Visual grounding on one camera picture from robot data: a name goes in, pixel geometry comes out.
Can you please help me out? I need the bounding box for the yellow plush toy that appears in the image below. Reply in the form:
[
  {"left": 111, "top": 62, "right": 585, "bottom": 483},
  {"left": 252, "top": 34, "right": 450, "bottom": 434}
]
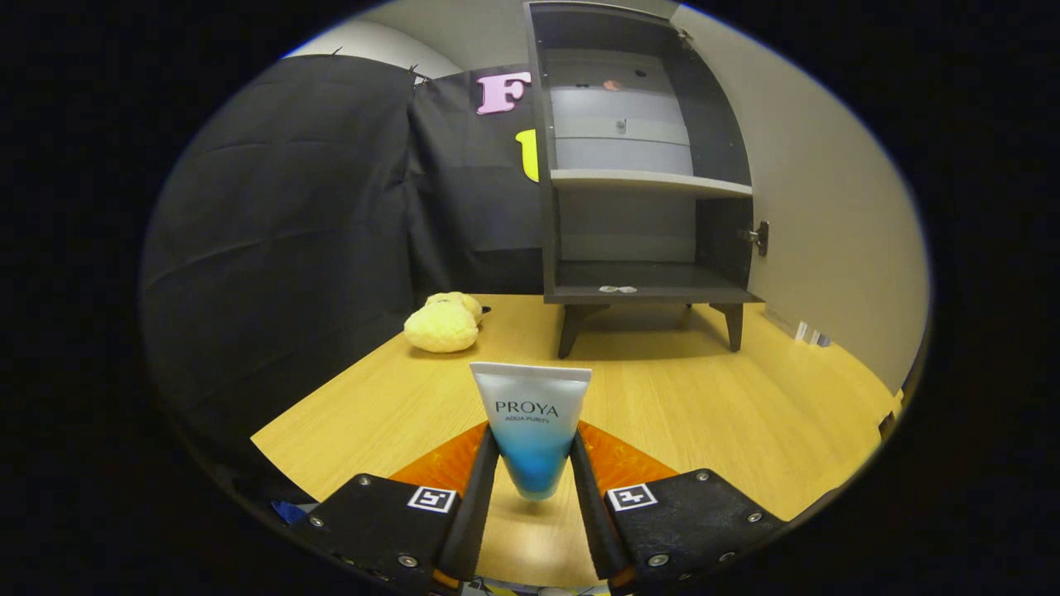
[{"left": 403, "top": 291, "right": 492, "bottom": 354}]

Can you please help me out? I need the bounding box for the light grey cabinet shelf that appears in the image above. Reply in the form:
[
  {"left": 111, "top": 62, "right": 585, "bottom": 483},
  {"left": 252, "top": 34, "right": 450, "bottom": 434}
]
[{"left": 551, "top": 169, "right": 754, "bottom": 199}]

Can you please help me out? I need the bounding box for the black backdrop cloth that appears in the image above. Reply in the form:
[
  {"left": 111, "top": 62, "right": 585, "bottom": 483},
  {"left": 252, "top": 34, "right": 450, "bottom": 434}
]
[{"left": 139, "top": 54, "right": 547, "bottom": 497}]

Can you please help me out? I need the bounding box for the white and blue tube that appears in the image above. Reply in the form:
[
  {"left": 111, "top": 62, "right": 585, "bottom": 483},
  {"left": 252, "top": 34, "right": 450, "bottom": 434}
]
[{"left": 470, "top": 362, "right": 593, "bottom": 502}]

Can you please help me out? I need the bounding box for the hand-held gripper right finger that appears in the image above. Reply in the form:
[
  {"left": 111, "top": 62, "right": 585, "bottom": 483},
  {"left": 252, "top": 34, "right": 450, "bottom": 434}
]
[{"left": 570, "top": 421, "right": 788, "bottom": 590}]

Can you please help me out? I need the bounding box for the light grey cabinet door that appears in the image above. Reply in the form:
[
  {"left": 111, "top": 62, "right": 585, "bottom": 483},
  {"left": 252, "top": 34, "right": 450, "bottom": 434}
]
[{"left": 671, "top": 4, "right": 928, "bottom": 394}]

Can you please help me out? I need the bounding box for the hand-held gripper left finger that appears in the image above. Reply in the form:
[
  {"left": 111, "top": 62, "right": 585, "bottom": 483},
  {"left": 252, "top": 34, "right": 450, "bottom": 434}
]
[{"left": 302, "top": 422, "right": 502, "bottom": 593}]

